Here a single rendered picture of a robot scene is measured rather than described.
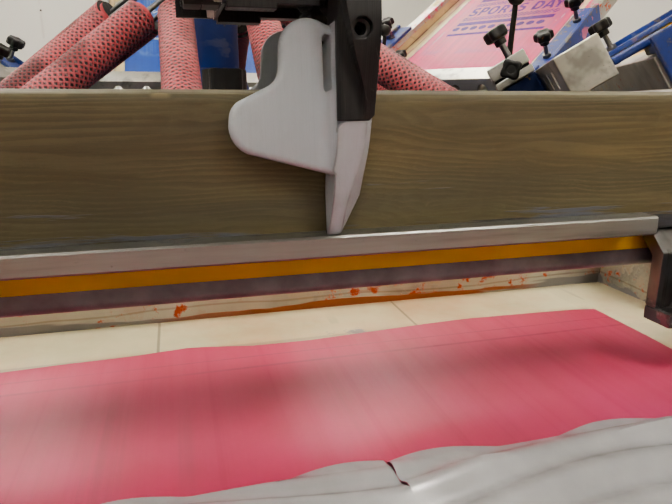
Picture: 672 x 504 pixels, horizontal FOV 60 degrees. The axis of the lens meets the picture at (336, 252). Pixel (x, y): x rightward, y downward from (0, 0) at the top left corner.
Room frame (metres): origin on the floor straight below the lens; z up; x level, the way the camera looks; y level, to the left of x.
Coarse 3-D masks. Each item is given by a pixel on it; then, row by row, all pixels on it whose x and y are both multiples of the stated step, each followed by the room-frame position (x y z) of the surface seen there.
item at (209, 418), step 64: (0, 384) 0.28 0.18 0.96; (64, 384) 0.28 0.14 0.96; (128, 384) 0.28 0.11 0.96; (192, 384) 0.28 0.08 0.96; (256, 384) 0.28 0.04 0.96; (320, 384) 0.28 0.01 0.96; (0, 448) 0.22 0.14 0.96; (64, 448) 0.22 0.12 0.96; (128, 448) 0.22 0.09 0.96; (192, 448) 0.22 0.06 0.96; (256, 448) 0.22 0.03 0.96; (320, 448) 0.22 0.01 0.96
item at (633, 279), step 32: (352, 288) 0.40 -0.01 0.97; (384, 288) 0.41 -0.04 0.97; (416, 288) 0.41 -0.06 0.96; (448, 288) 0.42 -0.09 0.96; (480, 288) 0.43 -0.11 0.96; (512, 288) 0.44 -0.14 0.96; (640, 288) 0.41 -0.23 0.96; (0, 320) 0.34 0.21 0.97; (32, 320) 0.35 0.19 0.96; (64, 320) 0.35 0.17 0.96; (96, 320) 0.36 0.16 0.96; (128, 320) 0.36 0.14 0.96; (160, 320) 0.37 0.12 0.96
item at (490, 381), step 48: (336, 336) 0.34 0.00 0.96; (384, 336) 0.34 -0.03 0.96; (432, 336) 0.34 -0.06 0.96; (480, 336) 0.34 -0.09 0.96; (528, 336) 0.34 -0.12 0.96; (576, 336) 0.34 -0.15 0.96; (624, 336) 0.34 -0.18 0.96; (384, 384) 0.28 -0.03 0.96; (432, 384) 0.28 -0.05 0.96; (480, 384) 0.28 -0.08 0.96; (528, 384) 0.28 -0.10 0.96; (576, 384) 0.28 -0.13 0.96; (624, 384) 0.28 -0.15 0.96; (384, 432) 0.23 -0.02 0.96; (432, 432) 0.23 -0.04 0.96; (480, 432) 0.23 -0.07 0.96; (528, 432) 0.23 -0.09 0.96
